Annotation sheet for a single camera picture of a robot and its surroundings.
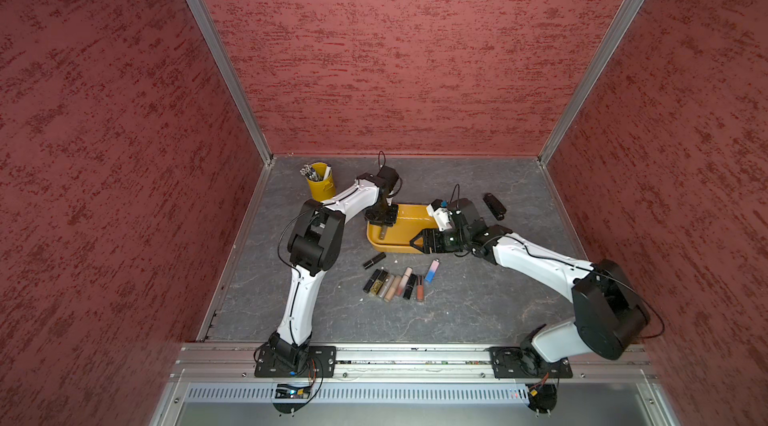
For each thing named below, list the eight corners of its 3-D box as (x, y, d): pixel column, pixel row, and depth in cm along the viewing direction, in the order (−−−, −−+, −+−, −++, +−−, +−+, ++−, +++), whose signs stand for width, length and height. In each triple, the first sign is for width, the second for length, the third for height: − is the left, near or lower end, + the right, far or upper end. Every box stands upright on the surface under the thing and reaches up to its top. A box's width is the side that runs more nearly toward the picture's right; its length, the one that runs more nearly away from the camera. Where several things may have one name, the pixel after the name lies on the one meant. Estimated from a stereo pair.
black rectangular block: (498, 221, 105) (501, 216, 102) (480, 200, 111) (482, 195, 108) (506, 217, 106) (509, 212, 103) (487, 196, 112) (489, 191, 109)
